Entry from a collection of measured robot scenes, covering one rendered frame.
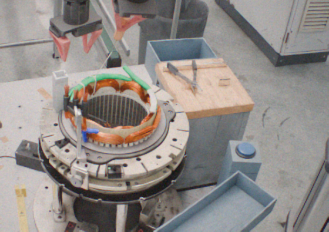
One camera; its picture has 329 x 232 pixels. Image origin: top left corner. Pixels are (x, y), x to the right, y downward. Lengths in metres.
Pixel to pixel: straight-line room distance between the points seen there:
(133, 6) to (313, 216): 0.57
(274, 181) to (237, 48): 1.27
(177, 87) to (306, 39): 2.33
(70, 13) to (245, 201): 0.53
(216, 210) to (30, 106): 0.80
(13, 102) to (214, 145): 0.68
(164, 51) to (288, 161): 1.47
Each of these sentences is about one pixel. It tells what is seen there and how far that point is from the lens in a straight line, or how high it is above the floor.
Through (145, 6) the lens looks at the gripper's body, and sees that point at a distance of 0.84.
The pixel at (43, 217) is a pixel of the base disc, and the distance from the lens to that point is 1.26.
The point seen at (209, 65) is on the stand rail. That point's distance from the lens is 1.32.
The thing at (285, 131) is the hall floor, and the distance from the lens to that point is 2.94.
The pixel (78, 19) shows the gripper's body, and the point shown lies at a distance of 1.05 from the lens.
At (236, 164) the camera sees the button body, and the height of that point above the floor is 1.02.
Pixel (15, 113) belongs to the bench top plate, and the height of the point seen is 0.78.
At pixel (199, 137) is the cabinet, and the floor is 0.97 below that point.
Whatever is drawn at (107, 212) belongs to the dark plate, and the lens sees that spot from 1.29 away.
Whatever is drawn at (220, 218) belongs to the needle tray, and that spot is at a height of 1.03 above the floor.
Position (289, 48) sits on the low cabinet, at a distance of 3.44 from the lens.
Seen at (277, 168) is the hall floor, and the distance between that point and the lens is 2.69.
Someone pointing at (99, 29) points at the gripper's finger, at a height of 1.24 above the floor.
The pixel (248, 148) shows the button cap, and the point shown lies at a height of 1.04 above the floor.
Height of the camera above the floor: 1.78
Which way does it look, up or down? 38 degrees down
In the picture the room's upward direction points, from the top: 9 degrees clockwise
